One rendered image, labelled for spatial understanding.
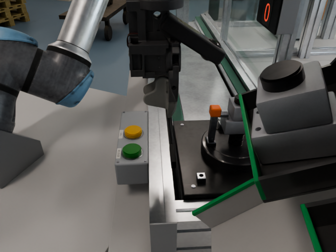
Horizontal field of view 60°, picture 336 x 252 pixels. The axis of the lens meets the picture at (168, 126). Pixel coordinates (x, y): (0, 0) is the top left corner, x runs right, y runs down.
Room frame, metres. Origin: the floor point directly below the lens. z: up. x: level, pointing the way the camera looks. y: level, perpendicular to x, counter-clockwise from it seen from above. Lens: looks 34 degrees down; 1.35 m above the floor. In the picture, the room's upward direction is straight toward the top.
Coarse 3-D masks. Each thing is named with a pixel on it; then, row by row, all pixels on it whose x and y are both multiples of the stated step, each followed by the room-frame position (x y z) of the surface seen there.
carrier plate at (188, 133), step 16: (176, 128) 0.56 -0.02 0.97; (192, 128) 0.56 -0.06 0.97; (208, 128) 0.56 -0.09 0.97; (176, 144) 0.50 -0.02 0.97; (192, 144) 0.50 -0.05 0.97; (192, 160) 0.44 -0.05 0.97; (192, 176) 0.40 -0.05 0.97; (208, 176) 0.40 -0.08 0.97; (224, 176) 0.40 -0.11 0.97; (240, 176) 0.40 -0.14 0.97; (192, 192) 0.36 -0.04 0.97; (208, 192) 0.36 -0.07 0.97; (224, 192) 0.36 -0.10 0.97
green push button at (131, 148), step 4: (128, 144) 0.49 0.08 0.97; (132, 144) 0.49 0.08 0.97; (136, 144) 0.49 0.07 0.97; (124, 148) 0.48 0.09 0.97; (128, 148) 0.48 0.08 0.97; (132, 148) 0.48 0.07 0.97; (136, 148) 0.48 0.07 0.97; (140, 148) 0.48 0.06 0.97; (124, 152) 0.47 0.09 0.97; (128, 152) 0.47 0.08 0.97; (132, 152) 0.47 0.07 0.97; (136, 152) 0.47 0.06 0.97; (140, 152) 0.47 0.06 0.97; (128, 156) 0.46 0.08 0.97; (132, 156) 0.46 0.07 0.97; (136, 156) 0.46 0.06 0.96
